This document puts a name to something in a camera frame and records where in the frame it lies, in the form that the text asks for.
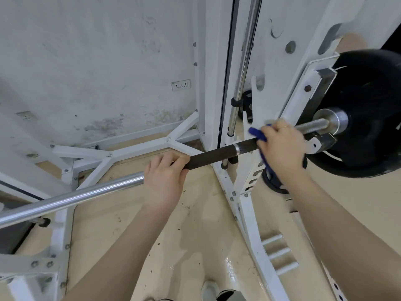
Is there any person's right hand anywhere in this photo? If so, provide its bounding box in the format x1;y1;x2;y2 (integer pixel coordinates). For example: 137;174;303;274
257;118;309;183

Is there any person's left hand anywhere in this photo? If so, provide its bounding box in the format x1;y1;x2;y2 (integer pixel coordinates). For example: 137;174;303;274
142;152;192;214

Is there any blue cleaning cloth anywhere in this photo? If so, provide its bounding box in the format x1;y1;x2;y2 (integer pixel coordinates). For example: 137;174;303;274
248;123;309;180

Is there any chrome barbell with black grip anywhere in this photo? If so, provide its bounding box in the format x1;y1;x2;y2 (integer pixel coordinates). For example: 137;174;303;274
0;108;349;230

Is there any person's right forearm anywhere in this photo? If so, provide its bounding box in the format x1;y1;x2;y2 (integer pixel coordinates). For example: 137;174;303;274
276;172;401;301

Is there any person's left forearm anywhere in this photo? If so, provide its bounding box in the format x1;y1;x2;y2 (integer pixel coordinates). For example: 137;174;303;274
61;205;177;301

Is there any small black weight plate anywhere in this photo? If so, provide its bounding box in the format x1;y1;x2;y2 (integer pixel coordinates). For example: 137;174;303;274
241;89;253;121
261;167;291;195

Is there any chrome vertical guide rod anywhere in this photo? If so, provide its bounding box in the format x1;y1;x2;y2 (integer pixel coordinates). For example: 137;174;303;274
228;0;264;137

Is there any large black weight plate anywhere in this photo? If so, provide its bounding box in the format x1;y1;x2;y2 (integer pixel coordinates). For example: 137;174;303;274
301;49;401;179

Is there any white plate storage peg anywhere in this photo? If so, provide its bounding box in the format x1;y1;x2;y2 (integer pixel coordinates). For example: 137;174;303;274
262;234;284;247

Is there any white shoe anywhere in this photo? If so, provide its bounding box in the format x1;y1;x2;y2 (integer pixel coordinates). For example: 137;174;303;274
201;280;221;301

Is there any white bar hook bracket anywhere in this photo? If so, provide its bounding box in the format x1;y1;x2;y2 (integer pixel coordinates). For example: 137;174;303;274
305;134;338;155

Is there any white wall socket strip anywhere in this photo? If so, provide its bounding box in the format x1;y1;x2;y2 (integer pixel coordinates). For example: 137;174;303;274
171;79;192;92

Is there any white smith machine frame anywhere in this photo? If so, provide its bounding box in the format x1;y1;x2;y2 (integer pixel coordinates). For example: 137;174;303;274
0;0;401;301

